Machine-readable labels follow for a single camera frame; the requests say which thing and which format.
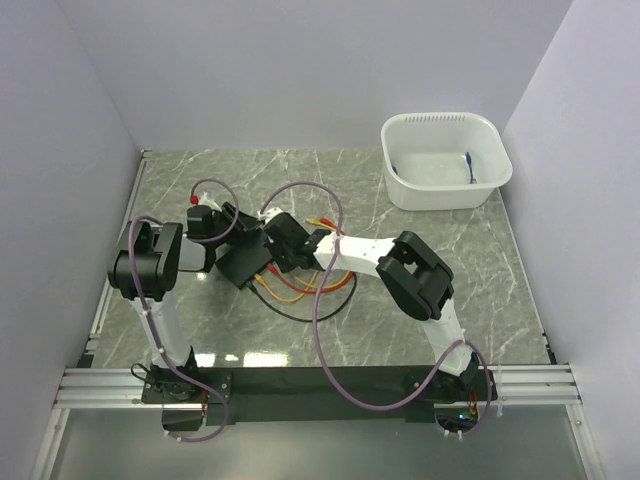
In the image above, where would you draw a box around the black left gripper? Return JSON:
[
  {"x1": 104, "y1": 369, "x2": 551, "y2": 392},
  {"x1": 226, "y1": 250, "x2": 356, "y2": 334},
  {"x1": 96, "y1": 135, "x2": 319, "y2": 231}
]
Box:
[{"x1": 209, "y1": 202, "x2": 261, "y2": 247}]

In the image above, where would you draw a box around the red ethernet cable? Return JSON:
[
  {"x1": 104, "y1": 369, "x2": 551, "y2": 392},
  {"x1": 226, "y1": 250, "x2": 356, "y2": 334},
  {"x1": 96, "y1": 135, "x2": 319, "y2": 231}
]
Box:
[{"x1": 266, "y1": 215, "x2": 351, "y2": 293}]

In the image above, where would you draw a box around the black network switch box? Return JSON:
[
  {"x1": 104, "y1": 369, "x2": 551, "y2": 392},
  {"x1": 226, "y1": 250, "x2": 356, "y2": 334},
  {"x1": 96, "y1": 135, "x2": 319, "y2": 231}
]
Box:
[{"x1": 216, "y1": 230, "x2": 273, "y2": 290}]

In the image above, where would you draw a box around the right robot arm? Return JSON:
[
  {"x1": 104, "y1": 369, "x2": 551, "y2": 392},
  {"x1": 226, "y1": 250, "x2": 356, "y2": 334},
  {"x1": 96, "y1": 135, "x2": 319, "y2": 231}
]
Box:
[{"x1": 259, "y1": 208, "x2": 478, "y2": 399}]

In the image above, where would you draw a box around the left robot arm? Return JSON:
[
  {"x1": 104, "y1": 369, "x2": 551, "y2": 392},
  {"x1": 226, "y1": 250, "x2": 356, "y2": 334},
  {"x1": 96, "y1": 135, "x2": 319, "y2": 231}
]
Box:
[{"x1": 108, "y1": 202, "x2": 263, "y2": 402}]

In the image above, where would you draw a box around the white plastic basin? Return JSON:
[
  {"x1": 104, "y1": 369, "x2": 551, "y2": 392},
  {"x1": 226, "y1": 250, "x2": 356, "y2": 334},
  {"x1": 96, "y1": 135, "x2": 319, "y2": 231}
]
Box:
[{"x1": 380, "y1": 112, "x2": 513, "y2": 211}]

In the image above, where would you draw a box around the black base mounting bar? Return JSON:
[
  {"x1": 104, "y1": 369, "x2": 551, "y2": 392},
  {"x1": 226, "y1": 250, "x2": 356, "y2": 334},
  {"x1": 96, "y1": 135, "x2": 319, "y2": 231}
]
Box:
[{"x1": 139, "y1": 365, "x2": 501, "y2": 432}]

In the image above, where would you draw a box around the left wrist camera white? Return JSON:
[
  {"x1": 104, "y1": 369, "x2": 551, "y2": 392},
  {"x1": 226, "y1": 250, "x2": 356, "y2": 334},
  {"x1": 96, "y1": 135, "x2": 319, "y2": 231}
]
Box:
[{"x1": 189, "y1": 191, "x2": 221, "y2": 211}]

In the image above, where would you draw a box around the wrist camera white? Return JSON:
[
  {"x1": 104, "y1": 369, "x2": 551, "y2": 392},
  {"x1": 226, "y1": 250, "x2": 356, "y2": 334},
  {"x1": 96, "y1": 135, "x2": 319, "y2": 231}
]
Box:
[
  {"x1": 189, "y1": 191, "x2": 221, "y2": 211},
  {"x1": 258, "y1": 207, "x2": 282, "y2": 223}
]

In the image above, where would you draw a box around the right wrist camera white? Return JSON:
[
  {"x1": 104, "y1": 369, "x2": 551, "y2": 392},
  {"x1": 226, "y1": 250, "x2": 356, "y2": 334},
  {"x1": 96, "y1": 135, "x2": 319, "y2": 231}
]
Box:
[{"x1": 258, "y1": 207, "x2": 282, "y2": 223}]

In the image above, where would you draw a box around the black power cable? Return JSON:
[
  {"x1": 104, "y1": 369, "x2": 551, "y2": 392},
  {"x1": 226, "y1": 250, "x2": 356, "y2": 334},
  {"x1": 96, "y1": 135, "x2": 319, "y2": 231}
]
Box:
[{"x1": 247, "y1": 273, "x2": 358, "y2": 323}]

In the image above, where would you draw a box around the blue ethernet cable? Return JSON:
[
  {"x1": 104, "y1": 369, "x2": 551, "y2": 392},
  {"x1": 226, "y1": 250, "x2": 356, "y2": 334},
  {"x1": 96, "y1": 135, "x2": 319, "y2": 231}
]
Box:
[{"x1": 390, "y1": 151, "x2": 479, "y2": 185}]

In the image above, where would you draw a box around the aluminium frame rail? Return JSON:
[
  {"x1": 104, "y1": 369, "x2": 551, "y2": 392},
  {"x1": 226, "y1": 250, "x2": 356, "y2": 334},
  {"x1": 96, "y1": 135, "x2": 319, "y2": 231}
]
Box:
[{"x1": 53, "y1": 365, "x2": 582, "y2": 410}]

